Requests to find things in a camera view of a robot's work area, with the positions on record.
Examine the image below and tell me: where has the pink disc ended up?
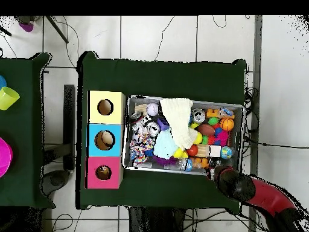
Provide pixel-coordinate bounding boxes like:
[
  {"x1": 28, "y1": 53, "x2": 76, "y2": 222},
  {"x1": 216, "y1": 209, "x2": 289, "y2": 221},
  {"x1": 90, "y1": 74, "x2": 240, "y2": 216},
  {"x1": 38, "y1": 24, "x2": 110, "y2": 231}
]
[{"x1": 0, "y1": 137, "x2": 14, "y2": 178}]

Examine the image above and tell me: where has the orange toy basketball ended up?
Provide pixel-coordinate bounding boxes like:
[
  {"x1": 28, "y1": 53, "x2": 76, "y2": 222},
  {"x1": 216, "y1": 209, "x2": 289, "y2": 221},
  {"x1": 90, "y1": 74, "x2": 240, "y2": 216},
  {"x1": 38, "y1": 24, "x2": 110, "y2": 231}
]
[{"x1": 220, "y1": 118, "x2": 235, "y2": 132}]

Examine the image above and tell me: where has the cream knitted cloth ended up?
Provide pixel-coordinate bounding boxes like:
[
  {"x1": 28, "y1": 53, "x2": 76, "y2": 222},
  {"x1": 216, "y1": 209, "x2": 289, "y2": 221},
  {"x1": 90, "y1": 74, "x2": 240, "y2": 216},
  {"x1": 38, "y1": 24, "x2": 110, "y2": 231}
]
[{"x1": 159, "y1": 98, "x2": 199, "y2": 150}]

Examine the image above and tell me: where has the white toy baseball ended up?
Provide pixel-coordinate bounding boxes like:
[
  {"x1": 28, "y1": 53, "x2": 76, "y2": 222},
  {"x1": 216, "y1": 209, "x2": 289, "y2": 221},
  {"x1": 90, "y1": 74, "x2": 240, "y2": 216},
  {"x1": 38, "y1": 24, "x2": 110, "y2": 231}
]
[{"x1": 147, "y1": 103, "x2": 160, "y2": 117}]

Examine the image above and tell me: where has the brown toy football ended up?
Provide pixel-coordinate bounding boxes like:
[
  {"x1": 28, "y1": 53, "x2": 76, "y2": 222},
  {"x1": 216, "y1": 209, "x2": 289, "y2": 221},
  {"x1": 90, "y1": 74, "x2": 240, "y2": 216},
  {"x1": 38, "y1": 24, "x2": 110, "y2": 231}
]
[{"x1": 197, "y1": 123, "x2": 217, "y2": 137}]

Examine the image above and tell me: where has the lime green cup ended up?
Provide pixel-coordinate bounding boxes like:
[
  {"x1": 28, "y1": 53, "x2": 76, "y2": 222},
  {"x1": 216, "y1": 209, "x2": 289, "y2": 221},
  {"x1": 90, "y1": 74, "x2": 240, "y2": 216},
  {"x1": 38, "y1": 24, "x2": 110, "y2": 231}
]
[{"x1": 0, "y1": 86, "x2": 21, "y2": 111}]

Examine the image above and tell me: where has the small red ball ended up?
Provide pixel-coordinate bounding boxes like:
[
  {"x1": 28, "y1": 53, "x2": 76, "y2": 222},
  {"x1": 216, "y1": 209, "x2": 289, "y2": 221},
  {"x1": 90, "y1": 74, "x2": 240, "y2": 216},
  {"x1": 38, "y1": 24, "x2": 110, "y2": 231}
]
[{"x1": 187, "y1": 144, "x2": 199, "y2": 157}]

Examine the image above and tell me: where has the shallow clear mesh bin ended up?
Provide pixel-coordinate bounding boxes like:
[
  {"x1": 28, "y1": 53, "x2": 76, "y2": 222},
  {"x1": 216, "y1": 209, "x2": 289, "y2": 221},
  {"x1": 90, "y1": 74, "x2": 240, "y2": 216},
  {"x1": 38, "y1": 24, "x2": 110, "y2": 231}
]
[{"x1": 123, "y1": 95, "x2": 244, "y2": 178}]

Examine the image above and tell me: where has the small globe ball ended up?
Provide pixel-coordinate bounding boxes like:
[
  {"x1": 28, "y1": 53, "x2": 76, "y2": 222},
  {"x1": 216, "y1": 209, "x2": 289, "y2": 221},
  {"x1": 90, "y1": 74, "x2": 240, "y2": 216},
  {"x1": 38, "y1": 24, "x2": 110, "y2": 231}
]
[{"x1": 221, "y1": 147, "x2": 234, "y2": 160}]

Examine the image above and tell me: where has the yellow smiley ball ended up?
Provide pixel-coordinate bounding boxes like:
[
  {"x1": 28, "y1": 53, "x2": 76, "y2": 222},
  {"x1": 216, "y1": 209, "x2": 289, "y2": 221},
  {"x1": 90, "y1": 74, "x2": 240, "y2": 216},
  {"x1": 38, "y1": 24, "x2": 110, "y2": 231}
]
[{"x1": 173, "y1": 147, "x2": 186, "y2": 160}]

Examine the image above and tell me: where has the green side table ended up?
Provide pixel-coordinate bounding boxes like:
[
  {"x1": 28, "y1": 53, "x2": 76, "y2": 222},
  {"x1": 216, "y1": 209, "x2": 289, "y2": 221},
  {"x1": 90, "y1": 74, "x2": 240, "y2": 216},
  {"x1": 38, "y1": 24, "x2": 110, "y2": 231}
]
[{"x1": 0, "y1": 52, "x2": 56, "y2": 208}]

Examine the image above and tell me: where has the dark green table cloth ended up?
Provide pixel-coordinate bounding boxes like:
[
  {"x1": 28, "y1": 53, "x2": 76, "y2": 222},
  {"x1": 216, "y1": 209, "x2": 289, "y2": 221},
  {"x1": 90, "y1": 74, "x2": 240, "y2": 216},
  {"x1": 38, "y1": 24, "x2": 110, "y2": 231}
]
[{"x1": 76, "y1": 50, "x2": 248, "y2": 213}]

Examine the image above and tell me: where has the pale wooden cube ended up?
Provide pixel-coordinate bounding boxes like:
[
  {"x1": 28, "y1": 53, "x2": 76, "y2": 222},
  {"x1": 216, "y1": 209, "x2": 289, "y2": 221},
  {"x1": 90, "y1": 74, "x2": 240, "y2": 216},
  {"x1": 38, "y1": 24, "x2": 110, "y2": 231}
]
[{"x1": 208, "y1": 145, "x2": 223, "y2": 158}]

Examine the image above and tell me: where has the small purple bottle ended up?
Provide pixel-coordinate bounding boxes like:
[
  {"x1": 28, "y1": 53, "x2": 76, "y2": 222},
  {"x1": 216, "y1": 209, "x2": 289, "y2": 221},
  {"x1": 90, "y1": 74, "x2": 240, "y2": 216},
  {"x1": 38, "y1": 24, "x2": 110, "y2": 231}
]
[{"x1": 19, "y1": 20, "x2": 34, "y2": 33}]

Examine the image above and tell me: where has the black tripod leg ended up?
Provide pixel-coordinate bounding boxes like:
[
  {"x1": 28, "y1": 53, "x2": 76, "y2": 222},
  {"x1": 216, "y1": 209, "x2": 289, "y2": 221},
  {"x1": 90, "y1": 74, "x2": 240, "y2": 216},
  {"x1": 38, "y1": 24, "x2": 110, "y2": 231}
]
[{"x1": 45, "y1": 16, "x2": 69, "y2": 44}]

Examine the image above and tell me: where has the black cable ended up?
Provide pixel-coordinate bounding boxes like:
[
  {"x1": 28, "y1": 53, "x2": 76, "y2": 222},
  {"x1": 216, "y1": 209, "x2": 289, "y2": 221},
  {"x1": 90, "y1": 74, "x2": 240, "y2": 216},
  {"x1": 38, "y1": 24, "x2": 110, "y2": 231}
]
[{"x1": 243, "y1": 137, "x2": 309, "y2": 150}]

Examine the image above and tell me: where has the open silver can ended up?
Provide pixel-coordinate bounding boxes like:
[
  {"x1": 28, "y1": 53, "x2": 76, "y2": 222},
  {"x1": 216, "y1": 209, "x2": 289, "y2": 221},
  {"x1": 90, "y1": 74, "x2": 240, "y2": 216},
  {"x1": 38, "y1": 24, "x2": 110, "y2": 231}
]
[{"x1": 147, "y1": 121, "x2": 162, "y2": 137}]

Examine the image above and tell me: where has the mint green knitted cloth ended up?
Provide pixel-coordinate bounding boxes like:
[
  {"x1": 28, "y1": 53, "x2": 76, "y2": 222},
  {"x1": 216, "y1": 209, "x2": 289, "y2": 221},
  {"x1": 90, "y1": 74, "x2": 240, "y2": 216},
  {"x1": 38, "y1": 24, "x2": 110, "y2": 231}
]
[{"x1": 153, "y1": 127, "x2": 180, "y2": 161}]

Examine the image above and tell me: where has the wooden box with three holes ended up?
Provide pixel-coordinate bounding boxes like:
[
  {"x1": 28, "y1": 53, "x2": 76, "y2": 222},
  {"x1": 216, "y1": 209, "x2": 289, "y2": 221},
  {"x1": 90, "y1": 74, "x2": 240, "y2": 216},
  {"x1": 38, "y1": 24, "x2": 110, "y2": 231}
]
[{"x1": 86, "y1": 90, "x2": 127, "y2": 190}]

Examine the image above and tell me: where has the colourful braided rope toy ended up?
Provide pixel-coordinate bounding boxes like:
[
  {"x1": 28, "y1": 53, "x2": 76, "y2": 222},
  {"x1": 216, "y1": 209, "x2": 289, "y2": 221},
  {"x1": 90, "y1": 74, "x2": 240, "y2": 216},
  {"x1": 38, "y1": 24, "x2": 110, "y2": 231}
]
[{"x1": 129, "y1": 132, "x2": 157, "y2": 167}]

